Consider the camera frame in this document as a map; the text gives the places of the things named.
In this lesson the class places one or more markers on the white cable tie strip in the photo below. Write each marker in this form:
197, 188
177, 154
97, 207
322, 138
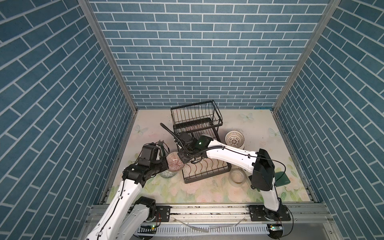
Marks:
209, 228

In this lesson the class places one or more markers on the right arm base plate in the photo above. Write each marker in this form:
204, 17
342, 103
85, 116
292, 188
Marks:
258, 213

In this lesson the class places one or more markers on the right controller board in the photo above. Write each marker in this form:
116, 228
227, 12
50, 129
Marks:
275, 231

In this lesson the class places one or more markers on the controller board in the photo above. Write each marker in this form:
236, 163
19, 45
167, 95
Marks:
146, 231
275, 231

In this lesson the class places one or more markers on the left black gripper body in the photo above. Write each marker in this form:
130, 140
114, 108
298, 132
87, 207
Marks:
159, 165

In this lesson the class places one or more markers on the left controller board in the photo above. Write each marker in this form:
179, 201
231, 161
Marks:
146, 231

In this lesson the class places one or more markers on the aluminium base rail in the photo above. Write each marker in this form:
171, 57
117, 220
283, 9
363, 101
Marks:
204, 215

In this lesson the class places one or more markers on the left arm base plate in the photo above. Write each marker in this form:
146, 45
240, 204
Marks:
160, 213

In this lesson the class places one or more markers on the green rimmed striped bowl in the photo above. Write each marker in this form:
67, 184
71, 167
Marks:
168, 174

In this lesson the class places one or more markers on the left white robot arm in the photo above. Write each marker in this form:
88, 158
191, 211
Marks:
126, 213

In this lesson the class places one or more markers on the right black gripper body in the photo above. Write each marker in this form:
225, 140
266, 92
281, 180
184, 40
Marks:
184, 156

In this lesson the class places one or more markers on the brown striped ceramic bowl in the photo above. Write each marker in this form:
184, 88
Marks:
174, 162

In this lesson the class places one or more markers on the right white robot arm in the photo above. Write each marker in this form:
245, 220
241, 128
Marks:
258, 164

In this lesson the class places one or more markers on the green sponge pad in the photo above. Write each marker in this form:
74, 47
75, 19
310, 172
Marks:
281, 179

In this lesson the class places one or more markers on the black wire dish rack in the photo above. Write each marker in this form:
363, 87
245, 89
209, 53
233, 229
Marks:
197, 119

